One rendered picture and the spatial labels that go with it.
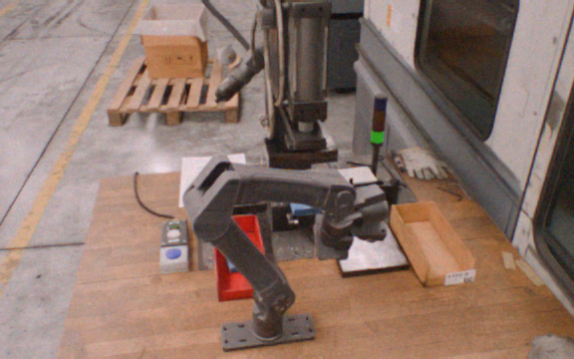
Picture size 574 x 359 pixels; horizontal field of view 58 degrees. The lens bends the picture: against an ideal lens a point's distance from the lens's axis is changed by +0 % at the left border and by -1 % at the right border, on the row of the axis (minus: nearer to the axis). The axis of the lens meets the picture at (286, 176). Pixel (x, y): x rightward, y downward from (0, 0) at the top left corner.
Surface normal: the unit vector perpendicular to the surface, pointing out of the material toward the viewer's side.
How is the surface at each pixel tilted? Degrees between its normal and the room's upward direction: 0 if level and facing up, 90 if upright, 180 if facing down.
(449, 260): 0
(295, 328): 0
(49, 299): 0
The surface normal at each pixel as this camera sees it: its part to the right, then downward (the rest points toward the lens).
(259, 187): 0.49, 0.44
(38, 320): 0.00, -0.85
